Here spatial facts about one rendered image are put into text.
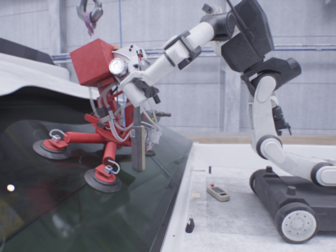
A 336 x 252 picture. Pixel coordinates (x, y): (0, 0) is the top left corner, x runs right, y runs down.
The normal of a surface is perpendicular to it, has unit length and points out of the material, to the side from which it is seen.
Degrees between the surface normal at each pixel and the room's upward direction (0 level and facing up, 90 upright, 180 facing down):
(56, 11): 90
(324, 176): 90
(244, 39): 114
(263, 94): 90
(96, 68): 90
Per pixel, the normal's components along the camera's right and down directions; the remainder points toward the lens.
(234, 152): -0.21, 0.11
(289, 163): 0.18, 0.40
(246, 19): -0.52, 0.34
